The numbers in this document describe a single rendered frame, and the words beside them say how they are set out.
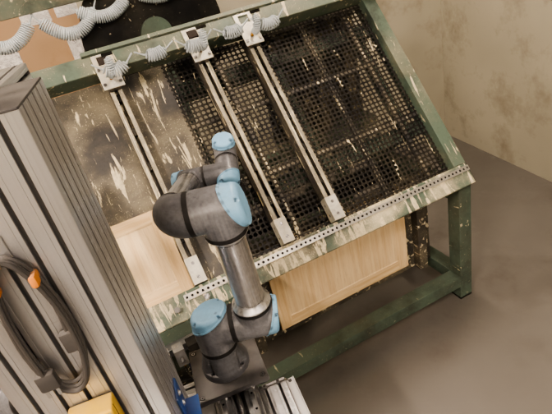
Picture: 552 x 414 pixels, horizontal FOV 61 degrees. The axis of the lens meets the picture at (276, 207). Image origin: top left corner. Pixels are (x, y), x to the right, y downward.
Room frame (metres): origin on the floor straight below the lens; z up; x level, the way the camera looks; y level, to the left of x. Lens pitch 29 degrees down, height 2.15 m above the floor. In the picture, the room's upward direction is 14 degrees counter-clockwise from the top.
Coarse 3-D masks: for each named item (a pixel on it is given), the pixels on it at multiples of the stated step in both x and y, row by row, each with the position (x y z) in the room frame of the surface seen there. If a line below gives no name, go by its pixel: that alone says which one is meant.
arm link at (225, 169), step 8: (224, 152) 1.44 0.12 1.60; (216, 160) 1.43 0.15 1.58; (224, 160) 1.41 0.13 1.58; (232, 160) 1.41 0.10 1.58; (208, 168) 1.39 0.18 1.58; (216, 168) 1.38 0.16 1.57; (224, 168) 1.38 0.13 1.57; (232, 168) 1.37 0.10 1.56; (208, 176) 1.37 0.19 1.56; (216, 176) 1.37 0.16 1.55; (224, 176) 1.35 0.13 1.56; (232, 176) 1.35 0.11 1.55; (208, 184) 1.37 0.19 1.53
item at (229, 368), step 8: (240, 344) 1.09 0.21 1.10; (232, 352) 1.04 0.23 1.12; (240, 352) 1.06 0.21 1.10; (208, 360) 1.04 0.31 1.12; (216, 360) 1.03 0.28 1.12; (224, 360) 1.03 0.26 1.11; (232, 360) 1.03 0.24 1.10; (240, 360) 1.05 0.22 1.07; (248, 360) 1.07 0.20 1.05; (208, 368) 1.04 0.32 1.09; (216, 368) 1.02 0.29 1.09; (224, 368) 1.02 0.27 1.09; (232, 368) 1.02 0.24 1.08; (240, 368) 1.03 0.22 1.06; (208, 376) 1.03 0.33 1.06; (216, 376) 1.02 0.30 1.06; (224, 376) 1.01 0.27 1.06; (232, 376) 1.01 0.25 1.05
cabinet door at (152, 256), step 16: (128, 224) 1.90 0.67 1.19; (144, 224) 1.91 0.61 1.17; (128, 240) 1.86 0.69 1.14; (144, 240) 1.86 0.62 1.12; (160, 240) 1.86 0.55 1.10; (128, 256) 1.81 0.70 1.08; (144, 256) 1.81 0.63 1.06; (160, 256) 1.81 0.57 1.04; (176, 256) 1.81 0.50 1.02; (144, 272) 1.76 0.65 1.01; (160, 272) 1.77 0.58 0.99; (176, 272) 1.77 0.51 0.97; (144, 288) 1.71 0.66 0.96; (160, 288) 1.71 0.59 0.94; (176, 288) 1.72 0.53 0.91
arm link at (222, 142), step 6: (222, 132) 1.49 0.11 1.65; (216, 138) 1.47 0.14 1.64; (222, 138) 1.47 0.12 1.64; (228, 138) 1.46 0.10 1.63; (216, 144) 1.45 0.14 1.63; (222, 144) 1.44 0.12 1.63; (228, 144) 1.44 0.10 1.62; (234, 144) 1.47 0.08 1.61; (216, 150) 1.46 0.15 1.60; (222, 150) 1.44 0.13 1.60; (228, 150) 1.44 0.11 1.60; (234, 150) 1.46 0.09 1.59
